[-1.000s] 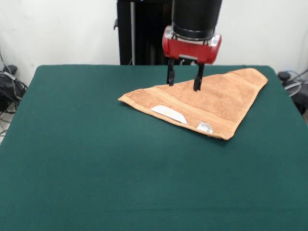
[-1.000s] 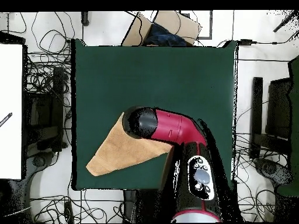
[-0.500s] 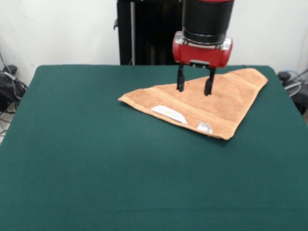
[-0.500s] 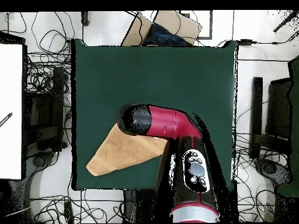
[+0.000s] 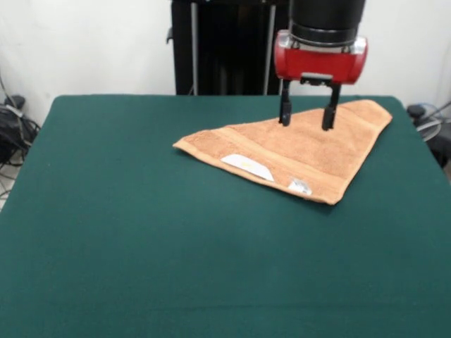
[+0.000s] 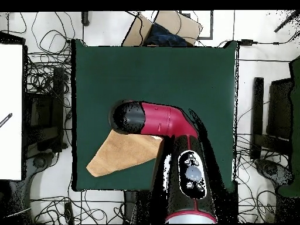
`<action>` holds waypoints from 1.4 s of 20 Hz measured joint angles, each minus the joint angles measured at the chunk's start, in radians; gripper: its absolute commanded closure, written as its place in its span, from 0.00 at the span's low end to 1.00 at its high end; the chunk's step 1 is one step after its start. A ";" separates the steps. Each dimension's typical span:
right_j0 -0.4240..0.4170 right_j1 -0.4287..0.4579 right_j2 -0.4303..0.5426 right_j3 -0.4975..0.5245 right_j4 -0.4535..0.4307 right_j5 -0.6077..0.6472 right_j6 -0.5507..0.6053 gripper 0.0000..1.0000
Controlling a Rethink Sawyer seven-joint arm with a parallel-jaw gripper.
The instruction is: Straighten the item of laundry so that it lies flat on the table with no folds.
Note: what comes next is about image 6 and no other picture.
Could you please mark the tan terry towel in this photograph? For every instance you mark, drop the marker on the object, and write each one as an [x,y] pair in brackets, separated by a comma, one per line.
[121,152]

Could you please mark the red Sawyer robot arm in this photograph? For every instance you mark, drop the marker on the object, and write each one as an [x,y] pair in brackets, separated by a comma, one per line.
[164,119]

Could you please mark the dark green table cloth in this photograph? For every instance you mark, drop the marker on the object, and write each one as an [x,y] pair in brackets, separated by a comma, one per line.
[152,70]

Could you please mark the dark blue cloth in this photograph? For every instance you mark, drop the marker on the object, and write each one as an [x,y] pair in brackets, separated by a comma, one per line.
[164,35]

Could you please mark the brown cardboard box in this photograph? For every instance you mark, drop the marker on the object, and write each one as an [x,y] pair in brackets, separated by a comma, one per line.
[173,21]

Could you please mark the black box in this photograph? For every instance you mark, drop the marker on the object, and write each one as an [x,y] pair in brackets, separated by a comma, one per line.
[233,201]

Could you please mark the black power strip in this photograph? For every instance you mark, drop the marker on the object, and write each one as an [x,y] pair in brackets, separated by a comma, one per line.
[68,213]

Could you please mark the black power adapter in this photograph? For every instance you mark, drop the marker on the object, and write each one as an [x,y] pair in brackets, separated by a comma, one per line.
[246,42]

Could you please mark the black chair base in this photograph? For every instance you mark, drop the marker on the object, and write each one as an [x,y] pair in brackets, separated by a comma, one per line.
[271,170]

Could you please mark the white board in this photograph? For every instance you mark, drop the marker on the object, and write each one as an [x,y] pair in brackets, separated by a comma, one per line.
[10,105]

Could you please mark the black tripod leg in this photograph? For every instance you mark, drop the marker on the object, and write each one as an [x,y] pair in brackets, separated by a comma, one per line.
[287,21]

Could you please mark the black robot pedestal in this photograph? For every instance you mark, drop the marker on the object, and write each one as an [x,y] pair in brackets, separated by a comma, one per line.
[138,206]

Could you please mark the black square frame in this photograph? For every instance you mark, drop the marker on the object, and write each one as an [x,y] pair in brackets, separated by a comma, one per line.
[211,25]

